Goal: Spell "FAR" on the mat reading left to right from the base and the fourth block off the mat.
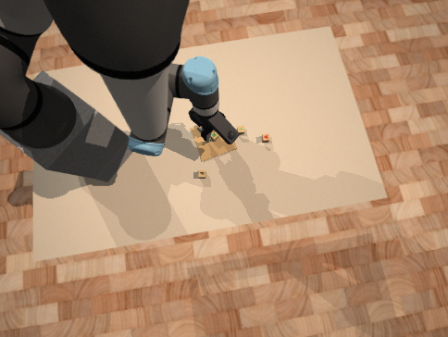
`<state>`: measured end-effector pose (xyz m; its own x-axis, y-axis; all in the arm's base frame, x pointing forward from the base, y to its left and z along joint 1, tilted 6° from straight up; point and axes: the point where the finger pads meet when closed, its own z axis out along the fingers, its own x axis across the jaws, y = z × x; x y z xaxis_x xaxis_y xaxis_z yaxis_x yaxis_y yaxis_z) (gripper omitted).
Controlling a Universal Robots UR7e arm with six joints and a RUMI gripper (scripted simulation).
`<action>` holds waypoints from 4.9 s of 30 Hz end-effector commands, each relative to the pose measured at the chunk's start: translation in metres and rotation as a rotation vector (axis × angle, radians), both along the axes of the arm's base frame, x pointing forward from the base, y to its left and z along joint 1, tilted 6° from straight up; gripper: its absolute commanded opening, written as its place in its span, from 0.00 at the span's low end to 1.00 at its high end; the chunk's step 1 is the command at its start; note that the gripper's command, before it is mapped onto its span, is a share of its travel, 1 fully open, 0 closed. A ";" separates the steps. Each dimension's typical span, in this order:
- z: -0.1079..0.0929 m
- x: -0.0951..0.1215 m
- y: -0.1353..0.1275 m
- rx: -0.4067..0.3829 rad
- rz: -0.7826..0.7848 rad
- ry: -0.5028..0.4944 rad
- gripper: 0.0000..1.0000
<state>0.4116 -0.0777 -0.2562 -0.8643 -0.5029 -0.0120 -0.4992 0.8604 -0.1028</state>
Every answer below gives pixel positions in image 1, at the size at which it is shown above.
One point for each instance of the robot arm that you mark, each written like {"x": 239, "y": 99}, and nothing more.
{"x": 125, "y": 40}

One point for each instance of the tan mat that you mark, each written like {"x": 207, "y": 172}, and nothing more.
{"x": 213, "y": 148}

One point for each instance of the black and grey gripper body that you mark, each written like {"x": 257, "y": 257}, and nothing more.
{"x": 200, "y": 120}

